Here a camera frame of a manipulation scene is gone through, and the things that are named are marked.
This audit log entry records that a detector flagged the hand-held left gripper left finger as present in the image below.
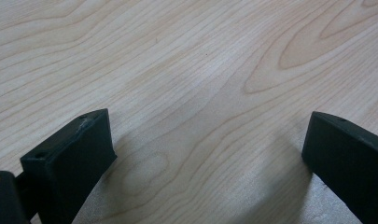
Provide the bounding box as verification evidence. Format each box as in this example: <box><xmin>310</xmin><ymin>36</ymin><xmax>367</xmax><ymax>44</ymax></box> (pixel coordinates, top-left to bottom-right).
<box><xmin>20</xmin><ymin>108</ymin><xmax>118</xmax><ymax>224</ymax></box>

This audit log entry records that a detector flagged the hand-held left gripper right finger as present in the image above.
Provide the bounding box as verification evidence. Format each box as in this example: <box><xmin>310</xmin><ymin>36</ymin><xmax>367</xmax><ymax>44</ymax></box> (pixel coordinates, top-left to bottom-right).
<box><xmin>301</xmin><ymin>111</ymin><xmax>378</xmax><ymax>224</ymax></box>

